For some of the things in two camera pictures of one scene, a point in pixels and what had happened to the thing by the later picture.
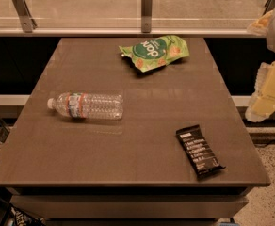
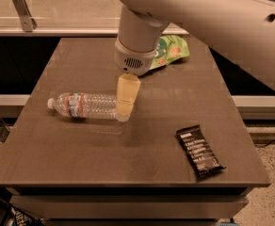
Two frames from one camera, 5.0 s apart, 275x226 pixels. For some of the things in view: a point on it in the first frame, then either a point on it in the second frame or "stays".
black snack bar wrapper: [198, 151] stays
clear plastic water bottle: [89, 105] stays
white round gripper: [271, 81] -> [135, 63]
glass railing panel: [115, 10] stays
